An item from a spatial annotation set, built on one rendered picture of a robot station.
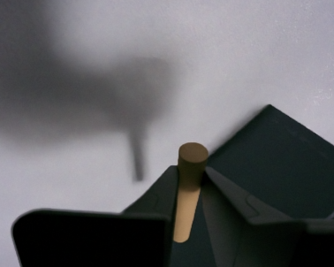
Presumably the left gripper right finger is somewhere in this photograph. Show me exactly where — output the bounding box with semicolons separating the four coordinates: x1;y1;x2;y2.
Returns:
201;167;334;267

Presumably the dark grey box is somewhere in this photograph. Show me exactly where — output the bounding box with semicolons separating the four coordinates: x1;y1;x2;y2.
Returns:
170;104;334;267

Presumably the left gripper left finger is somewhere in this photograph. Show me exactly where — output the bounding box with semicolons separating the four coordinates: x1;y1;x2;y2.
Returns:
11;165;179;267

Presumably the tan cylindrical peg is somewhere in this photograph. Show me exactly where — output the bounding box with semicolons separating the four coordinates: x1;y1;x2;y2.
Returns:
173;142;209;242

